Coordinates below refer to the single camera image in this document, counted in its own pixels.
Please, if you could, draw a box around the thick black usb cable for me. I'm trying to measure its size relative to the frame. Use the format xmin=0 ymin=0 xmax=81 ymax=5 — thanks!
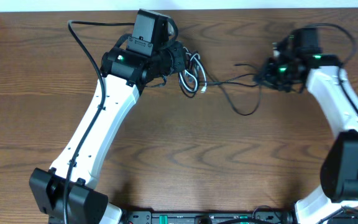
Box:
xmin=177 ymin=46 xmax=200 ymax=99

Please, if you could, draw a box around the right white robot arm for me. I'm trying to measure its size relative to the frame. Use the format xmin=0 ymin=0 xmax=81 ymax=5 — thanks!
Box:
xmin=254 ymin=24 xmax=358 ymax=223

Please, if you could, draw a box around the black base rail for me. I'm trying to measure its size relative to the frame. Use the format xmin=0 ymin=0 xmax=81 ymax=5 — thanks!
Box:
xmin=119 ymin=210 xmax=296 ymax=224

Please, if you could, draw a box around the thin black usb cable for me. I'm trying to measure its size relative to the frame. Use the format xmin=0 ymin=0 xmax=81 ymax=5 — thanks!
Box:
xmin=197 ymin=63 xmax=262 ymax=116

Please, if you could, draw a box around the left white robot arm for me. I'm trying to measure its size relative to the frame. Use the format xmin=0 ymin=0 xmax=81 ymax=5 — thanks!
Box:
xmin=29 ymin=9 xmax=185 ymax=223

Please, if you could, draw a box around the white usb cable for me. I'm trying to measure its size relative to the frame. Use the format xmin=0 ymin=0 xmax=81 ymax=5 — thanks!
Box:
xmin=178 ymin=52 xmax=208 ymax=94

